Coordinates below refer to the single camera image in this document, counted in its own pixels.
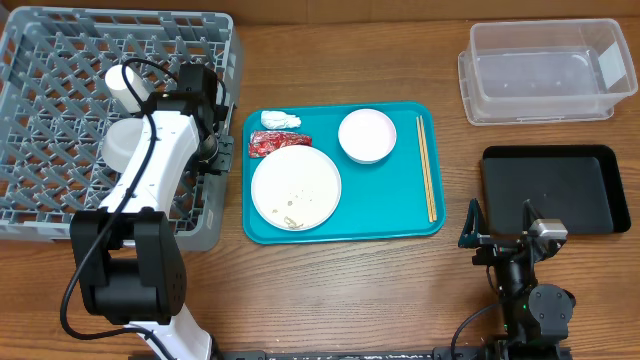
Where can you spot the right wooden chopstick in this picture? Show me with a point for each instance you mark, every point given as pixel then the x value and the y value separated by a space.
pixel 430 169

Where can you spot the wooden chopstick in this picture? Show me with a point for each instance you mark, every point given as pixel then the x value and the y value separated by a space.
pixel 430 169
pixel 425 170

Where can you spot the large white dirty plate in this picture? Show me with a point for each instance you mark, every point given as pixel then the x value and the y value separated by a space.
pixel 296 188

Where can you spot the left wooden chopstick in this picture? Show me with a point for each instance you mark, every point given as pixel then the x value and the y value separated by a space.
pixel 425 170

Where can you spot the crumpled white napkin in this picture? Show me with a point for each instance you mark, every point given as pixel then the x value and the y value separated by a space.
pixel 277 120

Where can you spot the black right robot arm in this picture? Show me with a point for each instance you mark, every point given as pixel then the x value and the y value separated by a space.
pixel 535 315

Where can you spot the grey bowl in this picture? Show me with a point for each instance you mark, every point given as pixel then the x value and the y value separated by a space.
pixel 120 142

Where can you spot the white pink bowl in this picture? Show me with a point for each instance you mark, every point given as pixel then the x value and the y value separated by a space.
pixel 367 135

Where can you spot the teal plastic serving tray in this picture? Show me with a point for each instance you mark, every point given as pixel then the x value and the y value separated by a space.
pixel 341 173

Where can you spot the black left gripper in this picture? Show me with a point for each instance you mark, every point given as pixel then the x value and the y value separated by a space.
pixel 224 163

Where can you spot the white cup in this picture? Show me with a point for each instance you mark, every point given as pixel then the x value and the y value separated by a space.
pixel 118 89

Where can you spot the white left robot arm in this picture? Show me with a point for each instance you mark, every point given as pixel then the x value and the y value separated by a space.
pixel 129 268

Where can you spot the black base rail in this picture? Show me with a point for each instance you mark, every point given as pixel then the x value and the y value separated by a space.
pixel 438 353

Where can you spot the black plastic tray bin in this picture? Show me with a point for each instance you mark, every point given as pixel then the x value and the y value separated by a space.
pixel 577 184

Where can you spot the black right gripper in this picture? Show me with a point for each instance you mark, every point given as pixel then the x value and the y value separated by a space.
pixel 500 241

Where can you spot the grey plastic dish rack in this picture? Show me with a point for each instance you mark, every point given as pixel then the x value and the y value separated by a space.
pixel 56 107

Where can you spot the clear plastic bin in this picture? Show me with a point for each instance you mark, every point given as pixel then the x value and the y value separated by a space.
pixel 544 71

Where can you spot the red snack wrapper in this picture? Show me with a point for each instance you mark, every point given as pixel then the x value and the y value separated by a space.
pixel 262 143

